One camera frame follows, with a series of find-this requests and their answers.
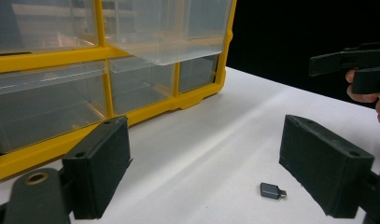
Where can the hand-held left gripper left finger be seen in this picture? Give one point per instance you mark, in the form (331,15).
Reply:
(97,168)

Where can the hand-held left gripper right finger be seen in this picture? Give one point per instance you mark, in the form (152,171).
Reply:
(324,168)

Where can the small grey plug adapter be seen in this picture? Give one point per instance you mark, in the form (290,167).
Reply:
(270,190)

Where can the clear plastic drawer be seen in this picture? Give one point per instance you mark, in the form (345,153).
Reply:
(41,25)
(169,46)
(141,87)
(44,105)
(197,74)

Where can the yellow drawer cabinet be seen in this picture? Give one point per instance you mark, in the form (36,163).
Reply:
(60,58)

